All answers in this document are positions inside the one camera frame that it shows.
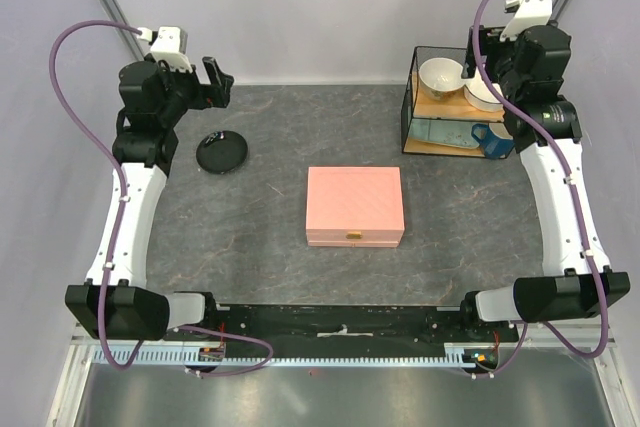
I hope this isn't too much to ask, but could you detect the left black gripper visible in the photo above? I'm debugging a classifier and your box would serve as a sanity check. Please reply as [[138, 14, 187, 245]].
[[149, 54, 234, 127]]

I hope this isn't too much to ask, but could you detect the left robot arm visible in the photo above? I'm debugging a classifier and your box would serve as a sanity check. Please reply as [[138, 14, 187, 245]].
[[65, 57, 234, 341]]

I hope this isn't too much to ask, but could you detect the black round plate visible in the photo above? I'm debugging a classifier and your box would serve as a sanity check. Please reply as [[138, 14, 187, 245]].
[[196, 130, 249, 175]]

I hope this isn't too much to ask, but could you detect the white scalloped bowl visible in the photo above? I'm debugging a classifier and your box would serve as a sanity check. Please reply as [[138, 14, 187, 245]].
[[463, 71, 502, 112]]

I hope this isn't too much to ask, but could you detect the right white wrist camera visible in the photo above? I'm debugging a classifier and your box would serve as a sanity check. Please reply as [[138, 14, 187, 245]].
[[500, 0, 553, 42]]

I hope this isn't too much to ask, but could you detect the blue slotted cable duct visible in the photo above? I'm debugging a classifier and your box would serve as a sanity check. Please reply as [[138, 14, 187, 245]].
[[92, 343, 501, 366]]

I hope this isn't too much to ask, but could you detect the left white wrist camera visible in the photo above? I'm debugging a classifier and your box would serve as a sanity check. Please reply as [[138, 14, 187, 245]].
[[137, 26, 194, 73]]

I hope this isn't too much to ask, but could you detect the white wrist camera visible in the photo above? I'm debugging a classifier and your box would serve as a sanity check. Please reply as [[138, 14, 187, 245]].
[[137, 26, 194, 73], [500, 0, 553, 42]]

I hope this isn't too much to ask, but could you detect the jewelry on black plate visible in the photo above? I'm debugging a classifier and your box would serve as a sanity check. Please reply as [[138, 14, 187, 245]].
[[207, 132, 225, 143]]

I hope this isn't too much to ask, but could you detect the pink jewelry box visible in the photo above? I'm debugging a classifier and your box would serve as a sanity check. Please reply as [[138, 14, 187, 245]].
[[305, 166, 405, 248]]

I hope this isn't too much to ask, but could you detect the black wire shelf rack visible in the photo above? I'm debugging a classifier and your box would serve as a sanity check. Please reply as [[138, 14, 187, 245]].
[[400, 46, 505, 159]]

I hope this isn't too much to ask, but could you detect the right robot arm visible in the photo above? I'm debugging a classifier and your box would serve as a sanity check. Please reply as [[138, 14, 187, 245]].
[[457, 22, 630, 341]]

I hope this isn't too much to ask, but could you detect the dark blue mug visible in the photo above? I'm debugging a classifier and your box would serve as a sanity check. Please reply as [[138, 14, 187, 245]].
[[471, 123, 514, 160]]

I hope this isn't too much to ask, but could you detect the light blue tray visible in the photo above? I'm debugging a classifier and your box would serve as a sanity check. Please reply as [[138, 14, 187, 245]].
[[408, 118, 479, 149]]

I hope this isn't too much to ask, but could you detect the white round bowl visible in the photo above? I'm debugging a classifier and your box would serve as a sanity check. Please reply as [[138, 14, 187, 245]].
[[418, 58, 465, 101]]

